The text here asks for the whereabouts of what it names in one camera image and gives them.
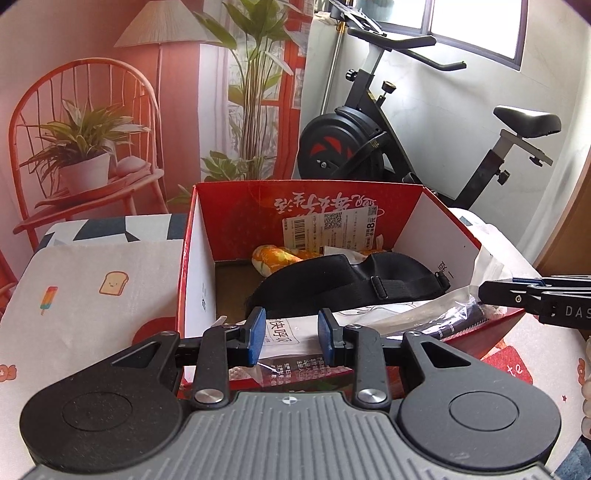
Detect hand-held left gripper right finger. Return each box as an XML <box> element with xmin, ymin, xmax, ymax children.
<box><xmin>318</xmin><ymin>308</ymin><xmax>472</xmax><ymax>411</ymax></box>

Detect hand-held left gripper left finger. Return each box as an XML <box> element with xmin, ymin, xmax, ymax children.
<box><xmin>108</xmin><ymin>307</ymin><xmax>267</xmax><ymax>411</ymax></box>

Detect white plastic pouch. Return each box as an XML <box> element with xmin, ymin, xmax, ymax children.
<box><xmin>468</xmin><ymin>242</ymin><xmax>509</xmax><ymax>289</ymax></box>

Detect white printed packet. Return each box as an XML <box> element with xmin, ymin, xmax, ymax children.
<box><xmin>210</xmin><ymin>314</ymin><xmax>356</xmax><ymax>386</ymax></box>

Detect clear packet with black item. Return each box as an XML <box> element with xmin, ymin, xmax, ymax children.
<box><xmin>406</xmin><ymin>284</ymin><xmax>490</xmax><ymax>342</ymax></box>

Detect black strap bag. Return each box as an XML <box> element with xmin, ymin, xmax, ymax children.
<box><xmin>247</xmin><ymin>253</ymin><xmax>451</xmax><ymax>319</ymax></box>

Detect orange yellow soft toy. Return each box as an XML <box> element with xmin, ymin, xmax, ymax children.
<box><xmin>252</xmin><ymin>244</ymin><xmax>319</xmax><ymax>278</ymax></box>

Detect red cardboard box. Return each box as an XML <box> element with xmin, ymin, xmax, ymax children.
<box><xmin>175</xmin><ymin>181</ymin><xmax>525</xmax><ymax>398</ymax></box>

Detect red bear mat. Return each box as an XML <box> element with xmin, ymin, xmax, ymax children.
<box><xmin>131</xmin><ymin>318</ymin><xmax>534</xmax><ymax>398</ymax></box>

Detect person's blue trousers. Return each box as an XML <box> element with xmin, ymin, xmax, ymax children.
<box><xmin>551</xmin><ymin>438</ymin><xmax>591</xmax><ymax>480</ymax></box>

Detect black exercise bike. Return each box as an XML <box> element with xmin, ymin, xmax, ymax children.
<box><xmin>295</xmin><ymin>0</ymin><xmax>563</xmax><ymax>210</ymax></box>

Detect large window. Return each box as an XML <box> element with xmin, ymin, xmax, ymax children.
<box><xmin>314</xmin><ymin>0</ymin><xmax>532</xmax><ymax>72</ymax></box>

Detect wall poster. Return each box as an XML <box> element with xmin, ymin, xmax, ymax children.
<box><xmin>0</xmin><ymin>0</ymin><xmax>315</xmax><ymax>259</ymax></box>

